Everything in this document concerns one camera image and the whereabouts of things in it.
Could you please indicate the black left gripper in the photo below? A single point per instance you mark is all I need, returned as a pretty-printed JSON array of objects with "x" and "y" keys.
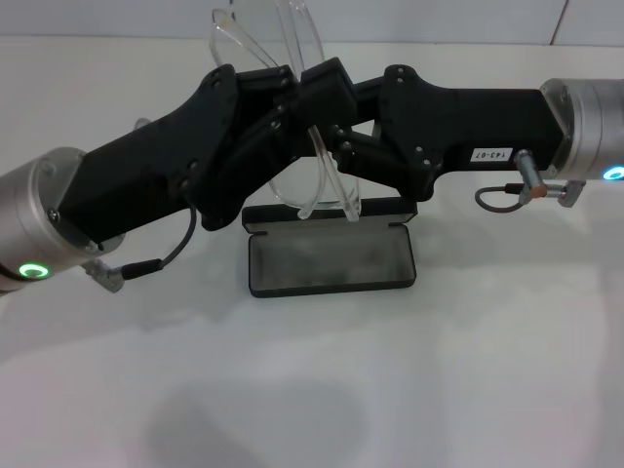
[{"x": 136, "y": 170}]

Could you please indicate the clear plastic glasses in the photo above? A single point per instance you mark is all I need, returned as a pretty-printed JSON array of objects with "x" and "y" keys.
[{"x": 229, "y": 34}]

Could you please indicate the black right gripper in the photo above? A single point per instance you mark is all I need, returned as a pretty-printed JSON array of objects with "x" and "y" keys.
[{"x": 487, "y": 122}]

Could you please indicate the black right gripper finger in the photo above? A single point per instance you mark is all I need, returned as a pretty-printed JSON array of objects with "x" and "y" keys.
[{"x": 326, "y": 97}]

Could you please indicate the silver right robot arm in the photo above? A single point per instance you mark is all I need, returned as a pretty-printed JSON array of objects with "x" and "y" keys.
[{"x": 595, "y": 127}]

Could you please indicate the black glasses case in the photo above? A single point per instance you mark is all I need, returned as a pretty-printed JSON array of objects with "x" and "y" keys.
[{"x": 331, "y": 263}]

